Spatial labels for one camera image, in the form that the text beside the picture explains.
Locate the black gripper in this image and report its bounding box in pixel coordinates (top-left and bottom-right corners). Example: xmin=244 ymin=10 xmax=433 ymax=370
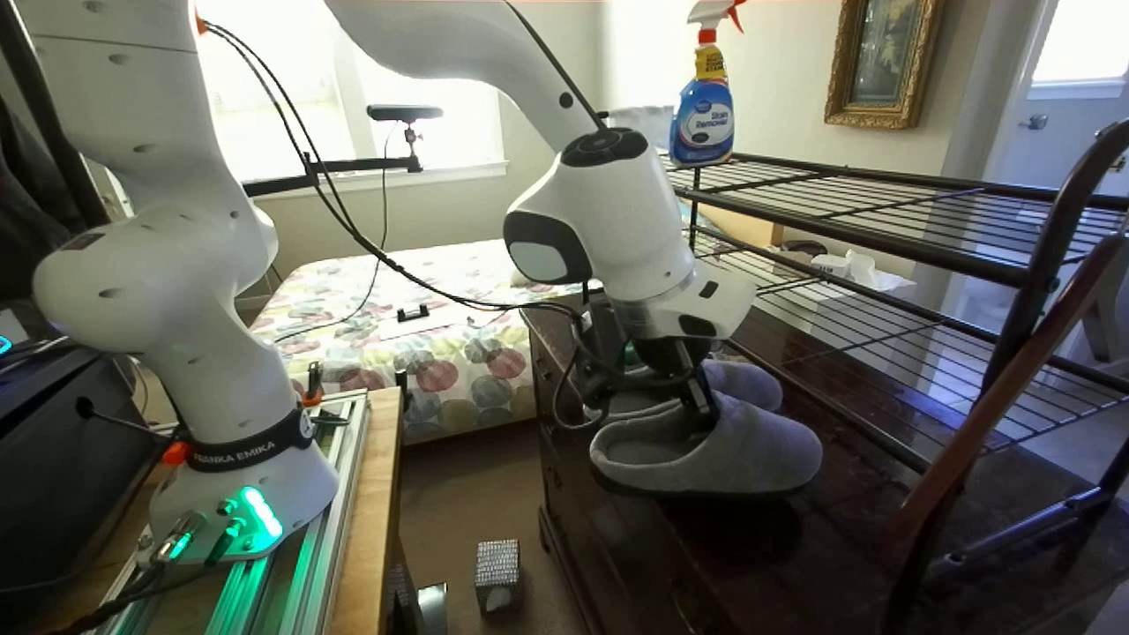
xmin=584 ymin=304 xmax=715 ymax=428

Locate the floral patterned mattress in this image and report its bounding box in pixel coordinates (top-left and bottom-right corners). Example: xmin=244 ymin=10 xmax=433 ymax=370
xmin=250 ymin=241 xmax=565 ymax=444

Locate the blue spray cleaner bottle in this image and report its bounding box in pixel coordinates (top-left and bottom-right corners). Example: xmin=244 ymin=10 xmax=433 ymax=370
xmin=672 ymin=0 xmax=745 ymax=165

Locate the gold framed picture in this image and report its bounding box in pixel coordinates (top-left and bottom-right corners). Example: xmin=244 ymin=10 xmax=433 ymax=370
xmin=826 ymin=0 xmax=946 ymax=130

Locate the black box beside robot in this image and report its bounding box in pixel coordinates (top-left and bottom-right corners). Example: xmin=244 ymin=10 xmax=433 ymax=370
xmin=0 ymin=348 xmax=153 ymax=635

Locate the black metal wire rack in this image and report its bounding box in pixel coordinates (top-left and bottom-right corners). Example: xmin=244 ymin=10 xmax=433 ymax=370
xmin=672 ymin=156 xmax=1127 ymax=428

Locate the black camera on stand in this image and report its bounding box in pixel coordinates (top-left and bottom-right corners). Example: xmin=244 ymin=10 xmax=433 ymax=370
xmin=366 ymin=107 xmax=446 ymax=174

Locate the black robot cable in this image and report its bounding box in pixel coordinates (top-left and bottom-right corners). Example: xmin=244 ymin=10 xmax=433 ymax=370
xmin=194 ymin=13 xmax=592 ymax=319

